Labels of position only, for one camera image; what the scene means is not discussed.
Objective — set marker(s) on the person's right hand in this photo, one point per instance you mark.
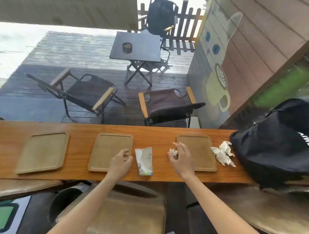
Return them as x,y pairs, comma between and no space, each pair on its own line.
182,164

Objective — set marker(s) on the person's left hand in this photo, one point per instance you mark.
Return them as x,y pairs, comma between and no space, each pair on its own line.
119,165

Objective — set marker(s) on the small white tissue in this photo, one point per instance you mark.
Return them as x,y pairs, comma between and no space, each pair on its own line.
174,152

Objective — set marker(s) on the square wooden tray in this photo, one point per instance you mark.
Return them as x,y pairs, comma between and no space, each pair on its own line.
106,149
202,152
43,153

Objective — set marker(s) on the crushed white paper cup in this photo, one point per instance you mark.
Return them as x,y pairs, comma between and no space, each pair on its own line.
144,160

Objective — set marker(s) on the round metal trash bin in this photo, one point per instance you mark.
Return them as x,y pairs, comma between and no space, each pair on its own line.
65,200

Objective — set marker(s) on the person's left forearm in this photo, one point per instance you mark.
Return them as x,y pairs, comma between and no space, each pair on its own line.
84,209

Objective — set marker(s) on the person's right forearm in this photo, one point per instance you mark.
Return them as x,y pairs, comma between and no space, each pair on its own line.
212,207

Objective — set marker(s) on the brown folding armchair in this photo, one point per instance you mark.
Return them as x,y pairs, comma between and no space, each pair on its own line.
166,101

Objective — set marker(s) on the black folding armchair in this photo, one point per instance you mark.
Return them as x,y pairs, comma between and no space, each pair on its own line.
89,89

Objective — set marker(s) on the black backpack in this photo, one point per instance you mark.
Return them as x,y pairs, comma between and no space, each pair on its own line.
270,144

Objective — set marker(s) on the black round ashtray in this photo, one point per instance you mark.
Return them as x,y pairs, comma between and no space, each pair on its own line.
127,47

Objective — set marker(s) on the black folding outdoor table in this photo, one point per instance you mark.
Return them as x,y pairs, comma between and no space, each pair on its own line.
140,48

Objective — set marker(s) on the colourful cartoon game rug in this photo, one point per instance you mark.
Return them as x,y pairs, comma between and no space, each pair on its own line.
7,214

